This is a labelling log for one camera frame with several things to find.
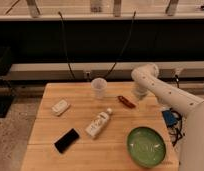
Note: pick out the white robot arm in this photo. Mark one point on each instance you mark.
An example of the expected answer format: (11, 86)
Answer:
(188, 105)

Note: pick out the green ceramic bowl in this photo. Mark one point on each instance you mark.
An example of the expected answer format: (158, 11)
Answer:
(146, 147)

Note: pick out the wall power outlet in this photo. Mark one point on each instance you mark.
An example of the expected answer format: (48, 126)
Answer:
(87, 74)

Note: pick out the white lotion bottle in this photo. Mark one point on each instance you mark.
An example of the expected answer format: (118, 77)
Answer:
(98, 123)

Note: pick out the blue connector box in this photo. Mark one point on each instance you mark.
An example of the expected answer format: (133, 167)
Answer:
(169, 118)

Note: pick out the dark cabinet at left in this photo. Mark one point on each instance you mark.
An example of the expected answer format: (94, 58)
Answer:
(6, 61)

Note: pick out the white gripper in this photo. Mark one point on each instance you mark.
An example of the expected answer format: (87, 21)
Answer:
(140, 92)

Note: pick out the clear plastic cup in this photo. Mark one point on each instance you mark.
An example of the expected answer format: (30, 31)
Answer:
(99, 86)

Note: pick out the black rectangular block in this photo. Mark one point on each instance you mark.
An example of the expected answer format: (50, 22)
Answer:
(66, 140)

